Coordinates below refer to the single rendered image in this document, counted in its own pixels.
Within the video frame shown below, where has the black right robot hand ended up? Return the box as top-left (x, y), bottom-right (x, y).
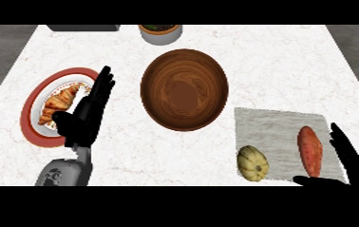
top-left (290, 122), bottom-right (359, 187)

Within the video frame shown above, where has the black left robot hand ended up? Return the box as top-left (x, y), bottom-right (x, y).
top-left (50, 66), bottom-right (116, 149)

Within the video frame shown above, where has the orange sweet potato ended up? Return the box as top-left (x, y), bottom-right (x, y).
top-left (295, 125), bottom-right (323, 179)

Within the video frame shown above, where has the grey placemat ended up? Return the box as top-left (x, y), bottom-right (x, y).
top-left (233, 106), bottom-right (350, 184)

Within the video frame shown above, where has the brown wooden bowl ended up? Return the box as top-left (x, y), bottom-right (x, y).
top-left (138, 48), bottom-right (230, 132)

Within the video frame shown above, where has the golden croissant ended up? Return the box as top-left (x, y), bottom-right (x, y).
top-left (36, 83), bottom-right (88, 126)

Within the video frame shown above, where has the red rimmed white plate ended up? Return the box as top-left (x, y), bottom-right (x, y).
top-left (17, 66), bottom-right (100, 148)

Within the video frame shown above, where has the pale yellow squash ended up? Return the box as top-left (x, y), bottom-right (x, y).
top-left (234, 144), bottom-right (270, 183)

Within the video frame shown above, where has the dark grey flat appliance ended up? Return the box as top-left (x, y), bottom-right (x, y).
top-left (44, 25), bottom-right (122, 32)

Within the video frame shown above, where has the grey plant pot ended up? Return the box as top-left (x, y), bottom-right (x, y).
top-left (137, 25), bottom-right (183, 47)

